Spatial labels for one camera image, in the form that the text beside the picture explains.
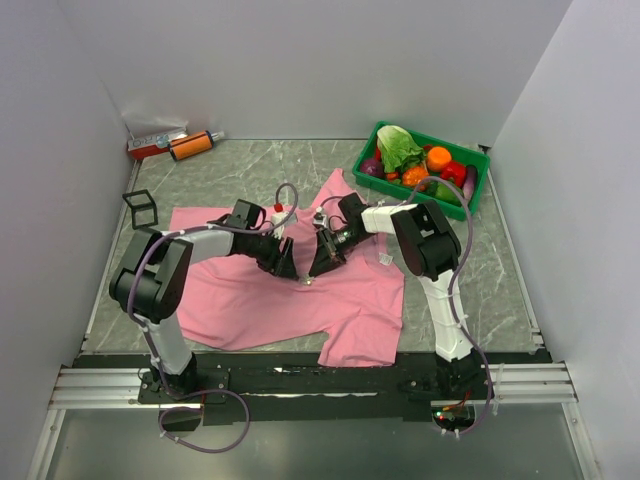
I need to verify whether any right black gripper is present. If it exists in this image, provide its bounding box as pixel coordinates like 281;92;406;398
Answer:
310;226;374;279

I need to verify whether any small black square frame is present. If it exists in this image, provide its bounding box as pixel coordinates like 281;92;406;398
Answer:
122;189;158;230

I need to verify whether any green lettuce toy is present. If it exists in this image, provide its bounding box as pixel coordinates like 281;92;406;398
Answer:
376;125;425;173

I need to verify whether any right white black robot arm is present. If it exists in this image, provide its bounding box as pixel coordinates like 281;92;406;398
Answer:
309;193;484;399

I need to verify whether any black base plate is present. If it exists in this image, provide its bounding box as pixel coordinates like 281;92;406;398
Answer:
51;350;566;431

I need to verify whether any purple onion toy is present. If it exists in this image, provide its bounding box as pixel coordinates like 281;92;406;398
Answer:
359;158;385;179

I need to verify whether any white garment care label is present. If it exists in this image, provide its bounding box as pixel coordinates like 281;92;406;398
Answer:
379;252;393;266

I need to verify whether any clear plastic bag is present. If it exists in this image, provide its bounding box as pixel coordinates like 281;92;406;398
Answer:
121;103;188;137

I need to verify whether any orange toy fruit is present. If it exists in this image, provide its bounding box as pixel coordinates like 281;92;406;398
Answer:
426;146;452;173

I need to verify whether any orange cylindrical bottle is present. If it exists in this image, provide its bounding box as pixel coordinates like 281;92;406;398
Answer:
169;130;225;161

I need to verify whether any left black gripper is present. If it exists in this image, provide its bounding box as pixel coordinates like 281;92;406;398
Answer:
244;229;299;281

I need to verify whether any purple eggplant toy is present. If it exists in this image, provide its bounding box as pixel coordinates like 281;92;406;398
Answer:
461;165;478;203

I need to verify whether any pink t-shirt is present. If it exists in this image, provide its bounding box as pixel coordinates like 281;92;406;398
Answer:
169;168;405;369

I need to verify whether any aluminium rail frame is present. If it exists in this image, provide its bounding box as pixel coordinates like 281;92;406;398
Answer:
27;351;602;479

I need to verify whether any green pepper toy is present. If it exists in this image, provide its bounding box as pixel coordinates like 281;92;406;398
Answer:
429;181;464;207

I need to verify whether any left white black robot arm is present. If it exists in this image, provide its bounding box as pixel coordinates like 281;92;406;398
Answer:
109;200;299;402

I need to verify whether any red white flat box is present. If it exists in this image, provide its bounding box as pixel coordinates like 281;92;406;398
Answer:
127;128;188;161

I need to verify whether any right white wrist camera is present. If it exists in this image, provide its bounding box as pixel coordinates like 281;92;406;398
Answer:
312;206;330;230

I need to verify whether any green plastic bin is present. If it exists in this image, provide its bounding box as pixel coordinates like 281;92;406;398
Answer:
352;121;490;220

